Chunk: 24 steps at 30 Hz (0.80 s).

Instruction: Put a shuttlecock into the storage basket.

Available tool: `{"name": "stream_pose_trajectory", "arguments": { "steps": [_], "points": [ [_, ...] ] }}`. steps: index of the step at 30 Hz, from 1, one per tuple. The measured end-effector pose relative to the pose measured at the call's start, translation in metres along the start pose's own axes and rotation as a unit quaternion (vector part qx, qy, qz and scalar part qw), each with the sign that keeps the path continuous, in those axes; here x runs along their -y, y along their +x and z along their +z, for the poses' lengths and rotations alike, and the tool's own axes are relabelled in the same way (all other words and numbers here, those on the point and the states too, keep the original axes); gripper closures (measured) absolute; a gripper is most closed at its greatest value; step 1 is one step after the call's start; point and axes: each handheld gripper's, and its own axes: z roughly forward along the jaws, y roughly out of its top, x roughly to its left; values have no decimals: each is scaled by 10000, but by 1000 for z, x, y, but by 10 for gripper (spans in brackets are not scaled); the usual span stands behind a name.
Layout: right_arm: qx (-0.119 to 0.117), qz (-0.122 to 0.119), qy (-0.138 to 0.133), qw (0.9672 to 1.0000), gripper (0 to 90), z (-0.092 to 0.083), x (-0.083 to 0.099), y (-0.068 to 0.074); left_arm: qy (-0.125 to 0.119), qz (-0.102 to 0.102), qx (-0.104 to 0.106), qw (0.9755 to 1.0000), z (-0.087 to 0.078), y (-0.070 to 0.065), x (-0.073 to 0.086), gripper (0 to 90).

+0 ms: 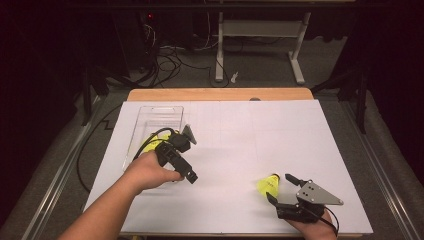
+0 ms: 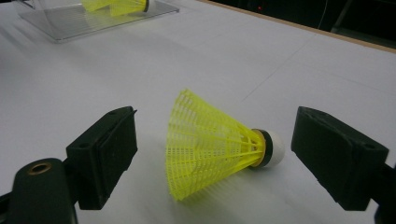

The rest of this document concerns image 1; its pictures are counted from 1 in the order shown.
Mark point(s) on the black computer tower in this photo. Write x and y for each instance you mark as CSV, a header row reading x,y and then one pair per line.
x,y
133,40

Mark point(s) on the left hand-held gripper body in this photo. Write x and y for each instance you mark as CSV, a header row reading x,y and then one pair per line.
x,y
171,153

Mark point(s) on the black metal stand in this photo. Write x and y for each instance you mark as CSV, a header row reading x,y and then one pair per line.
x,y
361,106
87,100

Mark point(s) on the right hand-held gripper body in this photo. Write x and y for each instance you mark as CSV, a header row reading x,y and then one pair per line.
x,y
315,195

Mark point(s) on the small white floor object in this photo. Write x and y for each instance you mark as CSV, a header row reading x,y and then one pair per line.
x,y
234,77

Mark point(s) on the small grey round object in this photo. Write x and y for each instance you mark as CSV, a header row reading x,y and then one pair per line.
x,y
255,99

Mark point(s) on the clear plastic container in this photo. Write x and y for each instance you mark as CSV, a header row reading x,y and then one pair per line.
x,y
160,116

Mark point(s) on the white metal frame desk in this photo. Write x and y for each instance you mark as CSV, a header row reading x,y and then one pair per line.
x,y
260,28

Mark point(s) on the aluminium floor rail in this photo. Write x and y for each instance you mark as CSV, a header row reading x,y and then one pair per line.
x,y
381,173
58,178

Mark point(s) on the person's right hand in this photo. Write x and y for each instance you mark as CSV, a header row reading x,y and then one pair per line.
x,y
316,231

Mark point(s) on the person's left hand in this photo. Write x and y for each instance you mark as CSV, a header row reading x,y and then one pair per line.
x,y
148,173

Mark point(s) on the white table mat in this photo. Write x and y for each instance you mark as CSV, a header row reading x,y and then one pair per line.
x,y
233,140

